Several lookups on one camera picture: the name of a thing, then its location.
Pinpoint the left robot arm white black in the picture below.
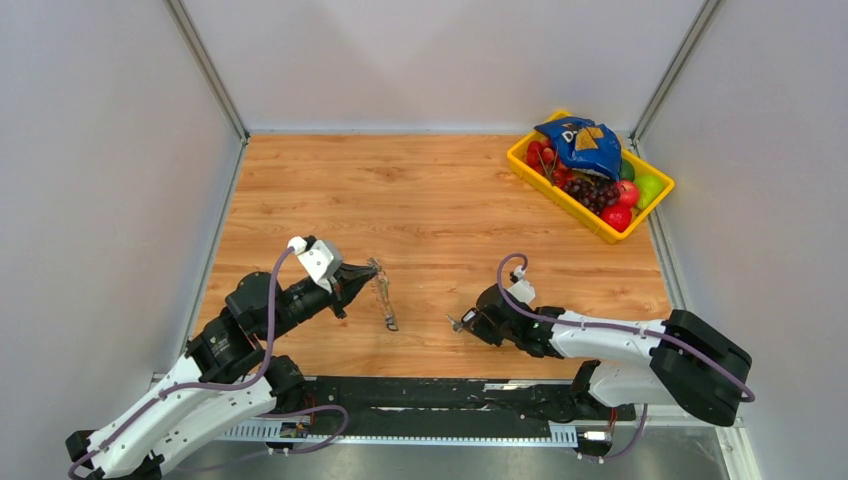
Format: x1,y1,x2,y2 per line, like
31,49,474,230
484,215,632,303
65,262,378,479

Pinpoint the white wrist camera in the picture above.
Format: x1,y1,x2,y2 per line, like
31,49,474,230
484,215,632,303
506,266,536,305
287,235,343,292

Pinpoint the red peach fruit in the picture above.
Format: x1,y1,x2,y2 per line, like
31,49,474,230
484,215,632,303
615,180,641,208

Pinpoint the red cherries bunch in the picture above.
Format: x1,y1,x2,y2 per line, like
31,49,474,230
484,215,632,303
524,138,576,190

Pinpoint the green apple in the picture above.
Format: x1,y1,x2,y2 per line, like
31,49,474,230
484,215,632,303
633,174,665,211

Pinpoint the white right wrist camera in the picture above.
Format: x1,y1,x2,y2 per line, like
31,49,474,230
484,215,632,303
506,266,536,305

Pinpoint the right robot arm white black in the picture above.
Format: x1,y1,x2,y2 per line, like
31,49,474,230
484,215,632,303
452,285,753,427

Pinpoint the blue chips bag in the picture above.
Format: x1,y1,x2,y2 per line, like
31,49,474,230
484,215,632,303
534,116,622,181

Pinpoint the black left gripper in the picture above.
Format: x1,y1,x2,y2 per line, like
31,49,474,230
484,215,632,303
263,262,379,341

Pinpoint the purple grape bunch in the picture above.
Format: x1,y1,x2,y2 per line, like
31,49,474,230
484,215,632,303
564,177,620,216

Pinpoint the metal key organizer ring plate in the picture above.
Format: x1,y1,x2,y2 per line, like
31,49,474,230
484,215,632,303
368,257,396,323

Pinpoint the red apple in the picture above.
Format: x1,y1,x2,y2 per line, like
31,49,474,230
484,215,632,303
601,204,633,233

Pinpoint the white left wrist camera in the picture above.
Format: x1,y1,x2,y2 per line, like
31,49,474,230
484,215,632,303
287,235,343,292

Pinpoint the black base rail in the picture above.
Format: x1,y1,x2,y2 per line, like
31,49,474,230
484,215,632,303
178,376,637,452

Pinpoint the yellow plastic bin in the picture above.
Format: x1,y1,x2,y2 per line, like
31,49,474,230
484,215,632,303
507,110,675,244

